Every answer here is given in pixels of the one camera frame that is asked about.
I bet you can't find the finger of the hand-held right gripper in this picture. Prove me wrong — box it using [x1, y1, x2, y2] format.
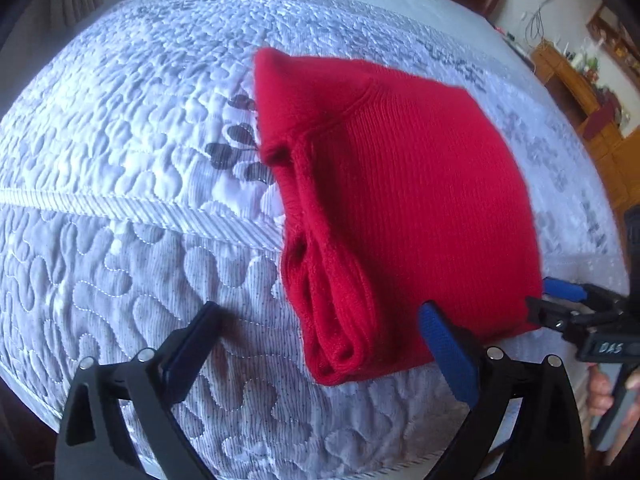
[542, 276, 628, 313]
[525, 296, 626, 346]

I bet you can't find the white quilted mattress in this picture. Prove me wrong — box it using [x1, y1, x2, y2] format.
[0, 0, 628, 480]

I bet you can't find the red knit sweater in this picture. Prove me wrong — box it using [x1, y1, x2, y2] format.
[252, 47, 546, 388]

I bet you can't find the person's right hand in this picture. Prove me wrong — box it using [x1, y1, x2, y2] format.
[585, 364, 615, 417]

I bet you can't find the dark red cloth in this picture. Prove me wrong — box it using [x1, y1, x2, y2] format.
[582, 105, 621, 141]

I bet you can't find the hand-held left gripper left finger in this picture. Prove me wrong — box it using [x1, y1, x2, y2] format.
[55, 301, 223, 480]

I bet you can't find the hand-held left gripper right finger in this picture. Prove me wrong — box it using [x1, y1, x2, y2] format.
[419, 301, 586, 480]

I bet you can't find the white wall cable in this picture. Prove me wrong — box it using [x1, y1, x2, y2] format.
[520, 0, 571, 46]

